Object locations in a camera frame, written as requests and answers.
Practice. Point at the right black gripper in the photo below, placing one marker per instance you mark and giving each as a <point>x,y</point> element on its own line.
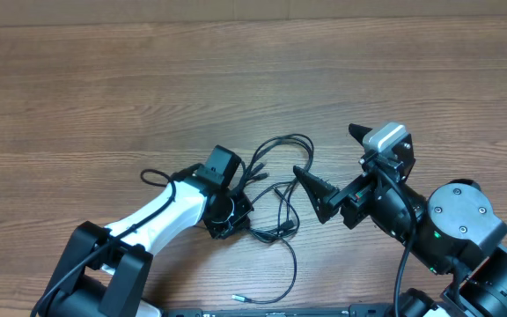
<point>358,196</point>

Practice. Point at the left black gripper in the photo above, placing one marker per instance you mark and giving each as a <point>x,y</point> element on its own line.
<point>220,232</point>

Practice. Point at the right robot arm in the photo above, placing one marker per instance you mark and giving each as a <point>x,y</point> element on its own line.
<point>454,231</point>

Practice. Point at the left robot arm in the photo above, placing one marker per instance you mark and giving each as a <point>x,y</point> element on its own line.
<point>103,269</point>

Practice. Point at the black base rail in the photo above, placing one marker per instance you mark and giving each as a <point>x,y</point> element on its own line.
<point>275,313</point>

